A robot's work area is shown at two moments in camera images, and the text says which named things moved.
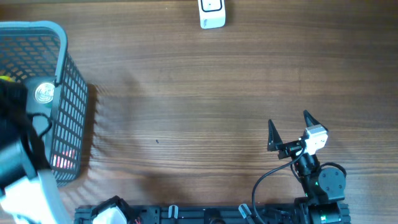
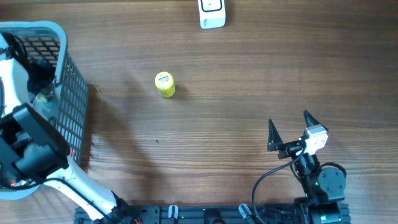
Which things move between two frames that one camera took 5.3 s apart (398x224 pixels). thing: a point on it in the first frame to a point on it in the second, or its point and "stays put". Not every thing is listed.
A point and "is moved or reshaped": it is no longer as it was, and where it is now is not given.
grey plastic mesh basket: x=33 y=52 stays put
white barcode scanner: x=212 y=14 stays put
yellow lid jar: x=4 y=77 is moved or reshaped
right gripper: x=275 y=143 stays put
